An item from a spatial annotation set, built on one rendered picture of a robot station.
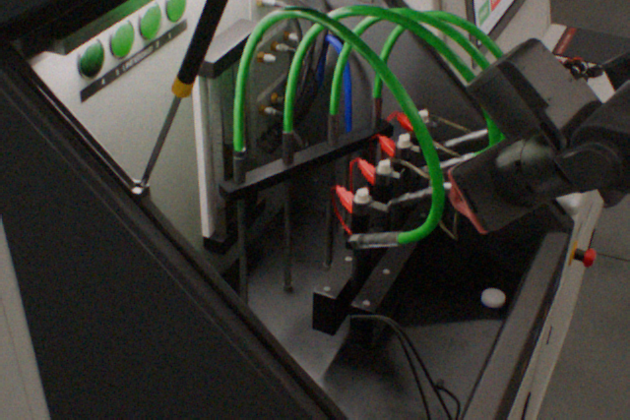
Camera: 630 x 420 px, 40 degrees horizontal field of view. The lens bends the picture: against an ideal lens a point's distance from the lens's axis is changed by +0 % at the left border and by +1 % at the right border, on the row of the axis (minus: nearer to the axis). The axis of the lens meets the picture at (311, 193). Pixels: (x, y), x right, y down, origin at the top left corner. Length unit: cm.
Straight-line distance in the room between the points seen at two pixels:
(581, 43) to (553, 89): 139
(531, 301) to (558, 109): 72
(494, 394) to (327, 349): 32
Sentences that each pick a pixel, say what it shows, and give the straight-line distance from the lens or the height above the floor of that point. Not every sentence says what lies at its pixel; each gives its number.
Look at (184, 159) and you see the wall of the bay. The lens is 131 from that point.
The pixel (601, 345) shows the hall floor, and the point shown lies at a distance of 273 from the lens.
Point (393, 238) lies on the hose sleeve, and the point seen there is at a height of 119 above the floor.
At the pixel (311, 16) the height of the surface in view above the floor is 143.
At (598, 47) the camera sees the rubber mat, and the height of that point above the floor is 98.
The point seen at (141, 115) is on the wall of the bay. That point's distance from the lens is 118.
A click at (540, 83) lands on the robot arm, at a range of 69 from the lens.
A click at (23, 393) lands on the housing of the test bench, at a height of 90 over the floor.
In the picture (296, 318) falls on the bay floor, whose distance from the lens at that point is 147.
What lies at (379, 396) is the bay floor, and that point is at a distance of 136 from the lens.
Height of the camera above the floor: 187
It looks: 37 degrees down
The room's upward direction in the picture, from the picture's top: 1 degrees clockwise
